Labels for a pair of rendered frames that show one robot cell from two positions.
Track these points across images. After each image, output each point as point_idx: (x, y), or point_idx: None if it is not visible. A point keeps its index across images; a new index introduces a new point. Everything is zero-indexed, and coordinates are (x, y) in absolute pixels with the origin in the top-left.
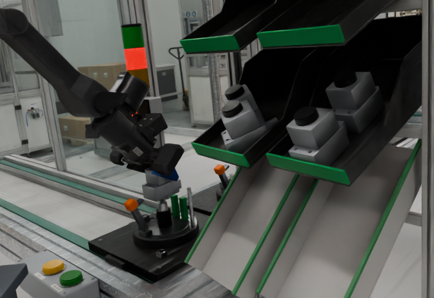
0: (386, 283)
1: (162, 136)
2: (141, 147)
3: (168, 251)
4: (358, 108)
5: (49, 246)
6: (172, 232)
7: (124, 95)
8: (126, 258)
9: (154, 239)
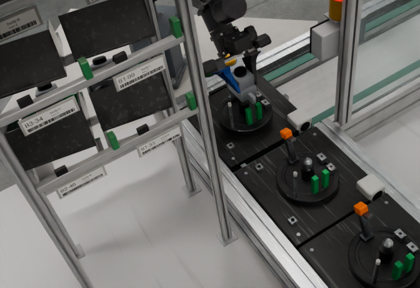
0: (170, 285)
1: (343, 72)
2: (215, 47)
3: (212, 116)
4: None
5: (269, 53)
6: (227, 114)
7: (201, 5)
8: (215, 94)
9: (220, 104)
